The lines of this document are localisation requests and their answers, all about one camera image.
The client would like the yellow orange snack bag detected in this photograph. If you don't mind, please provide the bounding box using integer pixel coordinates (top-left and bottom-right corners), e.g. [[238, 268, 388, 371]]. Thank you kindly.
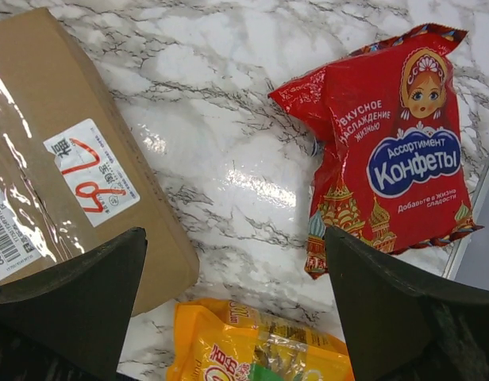
[[166, 298, 354, 380]]

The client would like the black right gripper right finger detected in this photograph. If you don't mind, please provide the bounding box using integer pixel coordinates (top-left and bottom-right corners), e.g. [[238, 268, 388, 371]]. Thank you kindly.
[[325, 227, 489, 380]]

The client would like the red candy bag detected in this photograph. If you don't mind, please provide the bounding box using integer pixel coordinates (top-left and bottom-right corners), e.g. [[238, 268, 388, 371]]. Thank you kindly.
[[270, 23, 478, 279]]

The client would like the brown cardboard express box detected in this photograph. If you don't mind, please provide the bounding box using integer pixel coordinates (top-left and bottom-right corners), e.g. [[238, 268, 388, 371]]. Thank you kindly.
[[0, 8, 199, 314]]

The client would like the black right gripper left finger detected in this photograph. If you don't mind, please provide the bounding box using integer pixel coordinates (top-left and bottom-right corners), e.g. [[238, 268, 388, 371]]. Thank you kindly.
[[0, 228, 147, 380]]

